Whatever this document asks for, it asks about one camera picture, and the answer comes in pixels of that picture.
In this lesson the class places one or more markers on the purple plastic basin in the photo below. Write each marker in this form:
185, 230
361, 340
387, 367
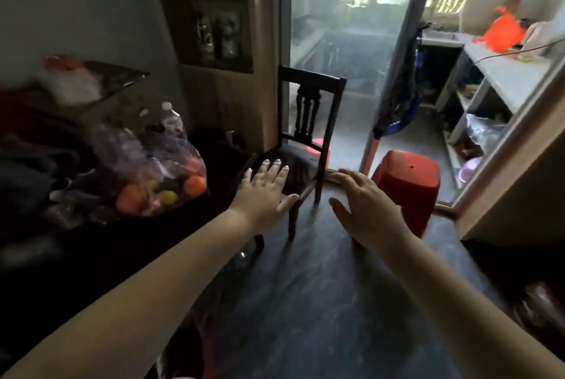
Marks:
470, 171

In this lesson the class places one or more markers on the white kitchen counter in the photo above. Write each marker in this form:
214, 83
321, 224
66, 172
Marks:
507, 74

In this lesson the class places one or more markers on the wooden display cabinet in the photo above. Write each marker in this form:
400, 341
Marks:
220, 105

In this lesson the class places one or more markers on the person's left forearm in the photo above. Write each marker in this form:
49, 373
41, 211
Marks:
132, 303

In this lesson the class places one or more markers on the purple plastic bag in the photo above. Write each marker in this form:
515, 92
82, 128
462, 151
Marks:
132, 149

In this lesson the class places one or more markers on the red plastic stool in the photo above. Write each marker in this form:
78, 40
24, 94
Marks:
410, 180

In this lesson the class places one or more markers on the person's right hand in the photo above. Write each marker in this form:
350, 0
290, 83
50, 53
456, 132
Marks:
375, 215

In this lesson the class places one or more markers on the dark wooden chair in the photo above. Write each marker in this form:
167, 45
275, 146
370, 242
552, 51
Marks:
353, 61
309, 78

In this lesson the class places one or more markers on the person's left hand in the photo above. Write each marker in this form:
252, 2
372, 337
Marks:
262, 197

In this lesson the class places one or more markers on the dark blue hanging cloth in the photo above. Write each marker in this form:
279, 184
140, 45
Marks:
397, 96

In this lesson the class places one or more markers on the person's right forearm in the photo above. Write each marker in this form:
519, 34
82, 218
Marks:
463, 317

